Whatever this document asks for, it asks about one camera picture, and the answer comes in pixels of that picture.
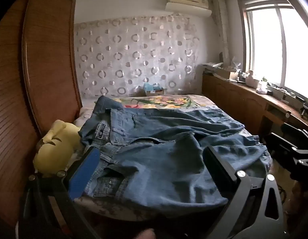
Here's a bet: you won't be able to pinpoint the white box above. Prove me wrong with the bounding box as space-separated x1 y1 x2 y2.
245 71 261 88

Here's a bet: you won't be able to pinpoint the wooden desk cabinet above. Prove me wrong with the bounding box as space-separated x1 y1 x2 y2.
202 71 308 140

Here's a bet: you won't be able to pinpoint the white insulated pipe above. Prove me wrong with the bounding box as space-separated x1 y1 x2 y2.
213 0 231 65

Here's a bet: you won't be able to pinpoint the yellow plush toy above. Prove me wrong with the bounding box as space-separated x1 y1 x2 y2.
33 120 82 178

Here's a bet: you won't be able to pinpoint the wooden wardrobe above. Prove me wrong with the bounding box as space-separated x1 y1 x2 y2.
0 0 83 229

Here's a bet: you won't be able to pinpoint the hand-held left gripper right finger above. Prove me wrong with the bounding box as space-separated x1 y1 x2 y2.
174 145 286 239

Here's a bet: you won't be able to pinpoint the light blue cloth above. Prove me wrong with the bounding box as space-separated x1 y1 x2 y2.
143 83 164 91

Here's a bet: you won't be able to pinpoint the stack of papers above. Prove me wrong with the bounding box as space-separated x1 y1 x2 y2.
202 62 225 71

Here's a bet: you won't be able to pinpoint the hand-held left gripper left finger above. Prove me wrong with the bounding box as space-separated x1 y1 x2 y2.
18 146 105 239

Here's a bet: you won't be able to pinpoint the blue denim pants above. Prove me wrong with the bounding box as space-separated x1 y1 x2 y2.
78 96 269 211

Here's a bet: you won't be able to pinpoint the open cardboard box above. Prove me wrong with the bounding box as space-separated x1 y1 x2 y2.
215 68 241 80

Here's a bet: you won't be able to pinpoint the wall air conditioner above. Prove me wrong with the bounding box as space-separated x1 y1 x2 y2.
165 2 212 17

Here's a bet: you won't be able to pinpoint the circle print curtain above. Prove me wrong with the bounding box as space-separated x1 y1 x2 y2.
74 15 205 97

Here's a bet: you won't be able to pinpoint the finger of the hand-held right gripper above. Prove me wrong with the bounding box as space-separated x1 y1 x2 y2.
265 132 308 178
281 122 308 143

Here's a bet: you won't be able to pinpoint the small cardboard box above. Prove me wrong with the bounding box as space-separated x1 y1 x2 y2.
144 88 167 96

